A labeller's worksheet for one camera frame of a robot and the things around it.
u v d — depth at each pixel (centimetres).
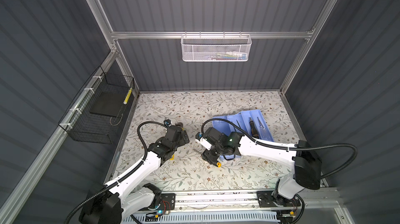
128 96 81
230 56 92
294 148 45
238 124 94
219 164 83
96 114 72
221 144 60
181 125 101
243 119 90
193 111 109
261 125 89
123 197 42
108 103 75
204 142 64
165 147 62
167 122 75
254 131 84
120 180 44
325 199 76
